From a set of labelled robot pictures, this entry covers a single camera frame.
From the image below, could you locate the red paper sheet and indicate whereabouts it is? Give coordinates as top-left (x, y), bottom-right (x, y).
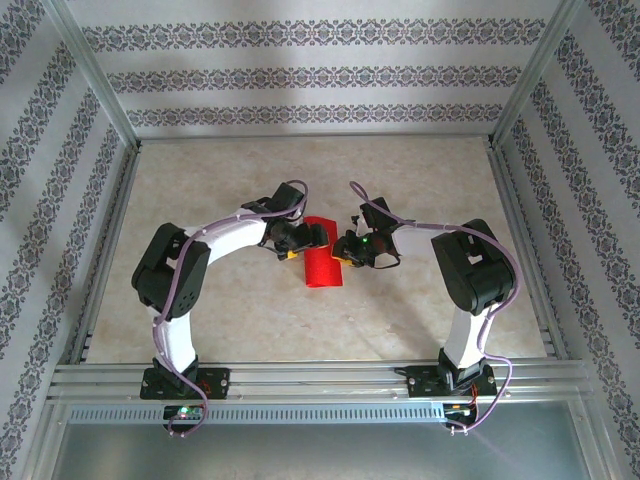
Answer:
top-left (302, 215), bottom-right (346, 290)

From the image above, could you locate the grey metal panel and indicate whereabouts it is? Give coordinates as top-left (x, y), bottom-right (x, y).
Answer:
top-left (49, 423), bottom-right (591, 480)

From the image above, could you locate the circuit board with green light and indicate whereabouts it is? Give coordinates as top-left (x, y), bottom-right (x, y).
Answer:
top-left (163, 404), bottom-right (205, 421)

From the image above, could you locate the thin aluminium rail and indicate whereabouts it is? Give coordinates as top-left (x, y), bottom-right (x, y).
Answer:
top-left (134, 130), bottom-right (496, 146)

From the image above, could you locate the long aluminium mounting rail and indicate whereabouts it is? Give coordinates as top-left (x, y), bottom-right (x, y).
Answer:
top-left (47, 362), bottom-right (591, 404)

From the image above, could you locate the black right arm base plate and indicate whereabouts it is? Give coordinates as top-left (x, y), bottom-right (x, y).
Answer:
top-left (407, 364), bottom-right (499, 400)

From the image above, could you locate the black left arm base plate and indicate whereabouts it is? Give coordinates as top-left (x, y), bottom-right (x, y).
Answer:
top-left (139, 367), bottom-right (232, 401)

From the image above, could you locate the aluminium side rail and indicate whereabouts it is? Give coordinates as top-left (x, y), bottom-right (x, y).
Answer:
top-left (487, 139), bottom-right (571, 361)
top-left (67, 142), bottom-right (144, 366)

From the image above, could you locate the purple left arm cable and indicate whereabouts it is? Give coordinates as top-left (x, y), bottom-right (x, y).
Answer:
top-left (152, 178), bottom-right (309, 439)

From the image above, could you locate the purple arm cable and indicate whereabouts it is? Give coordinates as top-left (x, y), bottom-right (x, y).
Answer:
top-left (152, 178), bottom-right (309, 439)
top-left (348, 180), bottom-right (524, 436)

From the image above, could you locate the grey slotted cable duct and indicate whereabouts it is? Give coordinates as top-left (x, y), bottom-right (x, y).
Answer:
top-left (67, 403), bottom-right (446, 426)

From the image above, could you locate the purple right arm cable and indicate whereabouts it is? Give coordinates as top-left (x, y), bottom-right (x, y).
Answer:
top-left (348, 180), bottom-right (524, 436)

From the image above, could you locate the aluminium frame post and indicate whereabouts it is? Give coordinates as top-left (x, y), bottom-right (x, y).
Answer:
top-left (42, 0), bottom-right (141, 151)
top-left (489, 0), bottom-right (589, 149)

